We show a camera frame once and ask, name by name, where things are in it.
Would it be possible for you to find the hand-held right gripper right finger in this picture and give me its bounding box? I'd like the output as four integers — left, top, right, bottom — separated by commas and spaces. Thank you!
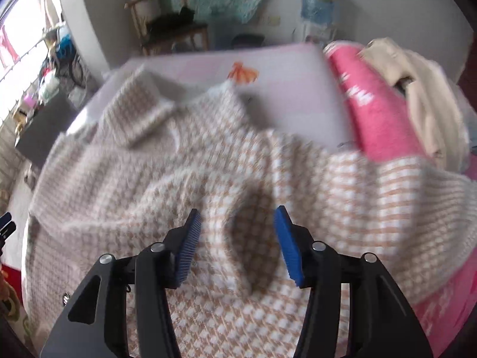
274, 205, 435, 358

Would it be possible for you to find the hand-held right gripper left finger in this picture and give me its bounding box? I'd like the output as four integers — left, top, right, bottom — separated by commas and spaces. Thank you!
40, 209, 202, 358

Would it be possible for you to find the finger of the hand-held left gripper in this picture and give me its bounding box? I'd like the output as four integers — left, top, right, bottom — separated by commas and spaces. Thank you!
0, 212, 17, 245

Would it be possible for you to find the beige houndstooth knit sweater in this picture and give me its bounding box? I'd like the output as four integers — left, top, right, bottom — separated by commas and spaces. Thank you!
28, 65, 474, 358

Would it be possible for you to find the grey board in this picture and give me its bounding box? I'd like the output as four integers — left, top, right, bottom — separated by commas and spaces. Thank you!
15, 95, 79, 166

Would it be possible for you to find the pink floral blanket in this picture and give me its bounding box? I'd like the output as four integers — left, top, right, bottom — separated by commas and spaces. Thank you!
322, 41, 477, 358

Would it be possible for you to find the pink balloon print bed sheet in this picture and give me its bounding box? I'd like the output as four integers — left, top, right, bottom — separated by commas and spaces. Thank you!
20, 43, 354, 358

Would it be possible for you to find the bicycle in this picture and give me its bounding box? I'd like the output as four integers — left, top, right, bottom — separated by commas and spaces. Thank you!
45, 26, 88, 86

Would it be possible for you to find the beige garment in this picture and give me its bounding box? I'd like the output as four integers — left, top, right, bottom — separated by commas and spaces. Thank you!
360, 37, 470, 172

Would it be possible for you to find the black stool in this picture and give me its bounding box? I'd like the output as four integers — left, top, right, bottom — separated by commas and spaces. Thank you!
231, 33, 265, 47

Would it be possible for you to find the wooden chair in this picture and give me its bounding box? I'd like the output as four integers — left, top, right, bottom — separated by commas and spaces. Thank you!
125, 0, 209, 56

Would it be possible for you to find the white water dispenser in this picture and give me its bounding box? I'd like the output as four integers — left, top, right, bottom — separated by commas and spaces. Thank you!
298, 20, 336, 43

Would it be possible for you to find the black cloth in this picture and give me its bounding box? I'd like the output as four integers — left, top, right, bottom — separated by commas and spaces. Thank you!
147, 5, 196, 34

